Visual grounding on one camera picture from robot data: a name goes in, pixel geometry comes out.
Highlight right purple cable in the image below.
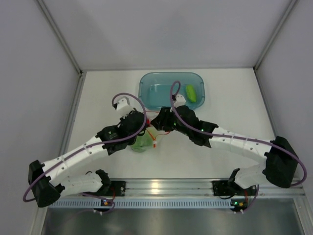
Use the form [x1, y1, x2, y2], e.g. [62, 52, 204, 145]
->
[170, 80, 308, 211]

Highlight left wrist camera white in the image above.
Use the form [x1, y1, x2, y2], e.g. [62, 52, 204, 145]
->
[113, 96, 134, 118]

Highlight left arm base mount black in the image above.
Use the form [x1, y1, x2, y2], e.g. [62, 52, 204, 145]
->
[82, 181, 126, 197]

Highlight white slotted cable duct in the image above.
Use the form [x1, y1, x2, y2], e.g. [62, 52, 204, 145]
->
[49, 198, 235, 209]

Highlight clear zip bag orange seal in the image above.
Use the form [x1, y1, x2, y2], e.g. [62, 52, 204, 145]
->
[138, 125, 170, 148]

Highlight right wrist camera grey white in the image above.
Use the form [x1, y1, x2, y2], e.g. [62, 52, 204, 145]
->
[172, 94, 186, 108]

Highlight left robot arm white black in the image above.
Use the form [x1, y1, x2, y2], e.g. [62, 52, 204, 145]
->
[27, 110, 147, 208]

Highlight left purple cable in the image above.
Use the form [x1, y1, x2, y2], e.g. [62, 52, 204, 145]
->
[23, 92, 147, 203]

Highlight green fake vegetable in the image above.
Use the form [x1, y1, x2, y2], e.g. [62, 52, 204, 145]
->
[185, 85, 197, 103]

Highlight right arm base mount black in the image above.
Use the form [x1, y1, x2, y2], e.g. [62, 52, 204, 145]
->
[212, 180, 245, 199]

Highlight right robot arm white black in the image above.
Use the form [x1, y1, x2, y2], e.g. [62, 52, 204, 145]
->
[150, 105, 299, 194]

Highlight purple cable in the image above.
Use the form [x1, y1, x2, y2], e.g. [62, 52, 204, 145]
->
[170, 80, 308, 211]
[23, 92, 147, 203]

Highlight teal plastic bin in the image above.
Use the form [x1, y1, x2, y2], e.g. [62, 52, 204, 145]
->
[138, 72, 205, 111]

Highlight pale green fake cabbage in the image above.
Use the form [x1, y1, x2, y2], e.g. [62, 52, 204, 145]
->
[131, 132, 154, 153]

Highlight aluminium rail frame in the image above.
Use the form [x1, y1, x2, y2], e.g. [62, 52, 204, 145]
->
[39, 178, 306, 196]

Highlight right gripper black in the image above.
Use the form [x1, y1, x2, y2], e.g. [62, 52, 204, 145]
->
[151, 107, 191, 137]

